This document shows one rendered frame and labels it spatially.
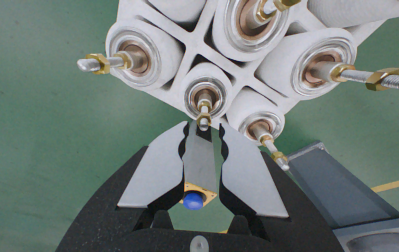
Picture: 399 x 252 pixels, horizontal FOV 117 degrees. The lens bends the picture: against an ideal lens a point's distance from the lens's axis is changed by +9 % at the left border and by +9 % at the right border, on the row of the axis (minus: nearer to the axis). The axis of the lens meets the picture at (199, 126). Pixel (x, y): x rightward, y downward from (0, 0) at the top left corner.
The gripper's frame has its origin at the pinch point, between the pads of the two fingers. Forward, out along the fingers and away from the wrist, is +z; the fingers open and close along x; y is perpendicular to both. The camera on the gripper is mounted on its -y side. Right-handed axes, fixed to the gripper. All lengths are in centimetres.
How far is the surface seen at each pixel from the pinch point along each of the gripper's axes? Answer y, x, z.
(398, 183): 53, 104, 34
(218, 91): -0.8, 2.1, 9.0
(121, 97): 9.9, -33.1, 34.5
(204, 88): -1.2, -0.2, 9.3
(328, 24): -10.1, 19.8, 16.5
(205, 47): -6.7, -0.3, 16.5
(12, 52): -5, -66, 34
